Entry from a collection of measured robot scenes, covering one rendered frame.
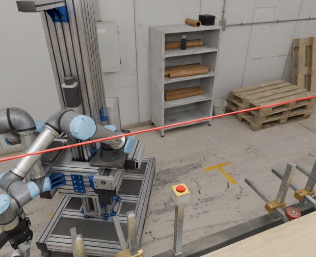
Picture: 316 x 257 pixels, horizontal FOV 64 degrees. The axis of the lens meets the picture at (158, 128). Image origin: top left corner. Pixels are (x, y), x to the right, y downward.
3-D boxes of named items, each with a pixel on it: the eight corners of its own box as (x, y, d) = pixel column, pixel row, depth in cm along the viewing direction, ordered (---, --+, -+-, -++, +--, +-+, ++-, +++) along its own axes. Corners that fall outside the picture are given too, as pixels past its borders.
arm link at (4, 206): (14, 197, 105) (-7, 210, 99) (22, 214, 111) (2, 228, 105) (4, 189, 109) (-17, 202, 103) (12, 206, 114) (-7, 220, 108)
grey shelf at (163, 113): (151, 124, 427) (149, 26, 348) (197, 114, 457) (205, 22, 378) (161, 137, 392) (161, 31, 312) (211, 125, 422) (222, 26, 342)
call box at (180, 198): (170, 197, 131) (171, 186, 127) (183, 194, 133) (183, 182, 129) (176, 207, 125) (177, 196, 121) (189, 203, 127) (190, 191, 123)
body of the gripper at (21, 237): (32, 240, 118) (25, 223, 112) (12, 252, 113) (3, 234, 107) (27, 229, 123) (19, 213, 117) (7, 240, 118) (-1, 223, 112)
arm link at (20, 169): (54, 100, 134) (-13, 181, 116) (68, 105, 128) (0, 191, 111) (67, 113, 143) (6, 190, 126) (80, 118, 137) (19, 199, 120)
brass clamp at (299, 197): (292, 195, 177) (294, 190, 174) (307, 190, 181) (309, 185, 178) (299, 202, 172) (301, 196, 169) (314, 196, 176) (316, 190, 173)
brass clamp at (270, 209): (263, 207, 170) (265, 202, 167) (279, 202, 174) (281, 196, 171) (270, 214, 165) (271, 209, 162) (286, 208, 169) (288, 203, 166)
